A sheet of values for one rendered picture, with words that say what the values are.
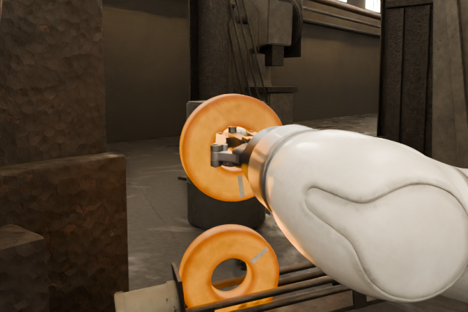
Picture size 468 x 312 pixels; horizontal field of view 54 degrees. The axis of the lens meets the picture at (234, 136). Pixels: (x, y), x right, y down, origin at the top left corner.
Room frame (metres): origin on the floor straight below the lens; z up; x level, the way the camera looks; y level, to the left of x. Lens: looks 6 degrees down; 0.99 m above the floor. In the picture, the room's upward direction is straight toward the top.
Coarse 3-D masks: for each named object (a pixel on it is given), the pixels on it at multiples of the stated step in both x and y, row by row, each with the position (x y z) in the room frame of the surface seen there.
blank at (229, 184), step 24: (216, 96) 0.65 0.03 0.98; (240, 96) 0.63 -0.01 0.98; (192, 120) 0.62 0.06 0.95; (216, 120) 0.63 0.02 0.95; (240, 120) 0.64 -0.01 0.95; (264, 120) 0.64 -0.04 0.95; (192, 144) 0.62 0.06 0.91; (192, 168) 0.62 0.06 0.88; (216, 168) 0.63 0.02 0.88; (216, 192) 0.63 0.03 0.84; (240, 192) 0.64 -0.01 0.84
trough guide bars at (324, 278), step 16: (288, 272) 0.73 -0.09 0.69; (320, 272) 0.74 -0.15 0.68; (272, 288) 0.66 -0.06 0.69; (288, 288) 0.66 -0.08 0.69; (304, 288) 0.67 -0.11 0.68; (336, 288) 0.68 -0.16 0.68; (208, 304) 0.63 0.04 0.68; (224, 304) 0.63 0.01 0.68; (256, 304) 0.65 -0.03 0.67; (272, 304) 0.66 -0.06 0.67; (288, 304) 0.66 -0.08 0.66
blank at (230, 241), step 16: (208, 240) 0.65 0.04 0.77; (224, 240) 0.65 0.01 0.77; (240, 240) 0.66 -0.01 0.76; (256, 240) 0.67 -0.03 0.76; (192, 256) 0.64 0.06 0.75; (208, 256) 0.65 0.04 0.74; (224, 256) 0.65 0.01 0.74; (240, 256) 0.66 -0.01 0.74; (256, 256) 0.67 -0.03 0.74; (272, 256) 0.67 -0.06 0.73; (192, 272) 0.64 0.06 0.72; (208, 272) 0.65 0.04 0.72; (256, 272) 0.67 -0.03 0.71; (272, 272) 0.67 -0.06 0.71; (192, 288) 0.64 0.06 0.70; (208, 288) 0.65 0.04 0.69; (240, 288) 0.68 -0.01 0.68; (256, 288) 0.67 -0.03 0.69; (192, 304) 0.64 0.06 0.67; (240, 304) 0.66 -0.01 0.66
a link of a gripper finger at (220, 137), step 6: (222, 132) 0.60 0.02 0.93; (216, 138) 0.56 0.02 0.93; (222, 138) 0.56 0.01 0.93; (216, 144) 0.51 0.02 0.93; (222, 144) 0.51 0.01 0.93; (210, 150) 0.51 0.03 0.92; (216, 150) 0.50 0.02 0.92; (210, 162) 0.51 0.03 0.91; (216, 162) 0.51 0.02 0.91; (222, 162) 0.52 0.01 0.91
